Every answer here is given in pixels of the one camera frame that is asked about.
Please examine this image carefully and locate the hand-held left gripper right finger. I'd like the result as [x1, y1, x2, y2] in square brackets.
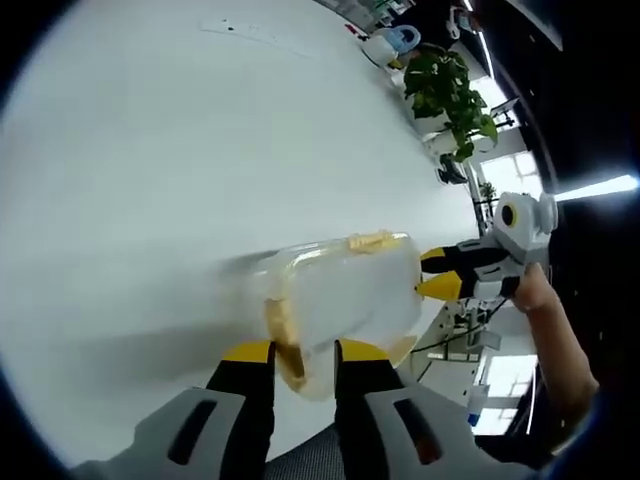
[333, 338, 536, 480]

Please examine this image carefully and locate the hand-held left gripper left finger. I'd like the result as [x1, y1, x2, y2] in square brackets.
[72, 339, 279, 480]

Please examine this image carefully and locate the clear box with yellow buckles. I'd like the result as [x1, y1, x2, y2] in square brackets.
[219, 228, 426, 404]

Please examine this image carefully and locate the person's right hand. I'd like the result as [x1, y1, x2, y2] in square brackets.
[513, 263, 564, 321]

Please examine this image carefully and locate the small black device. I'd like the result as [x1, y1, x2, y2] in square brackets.
[437, 153, 469, 185]

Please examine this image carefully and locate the ceiling light strip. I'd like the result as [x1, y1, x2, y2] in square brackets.
[554, 173, 640, 202]

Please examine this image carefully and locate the grey mesh seat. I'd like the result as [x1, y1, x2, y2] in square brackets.
[263, 424, 344, 480]

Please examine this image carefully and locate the green potted plant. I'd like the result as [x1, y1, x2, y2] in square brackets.
[403, 43, 499, 164]

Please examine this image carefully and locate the white and blue jug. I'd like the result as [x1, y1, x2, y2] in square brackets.
[362, 24, 422, 69]

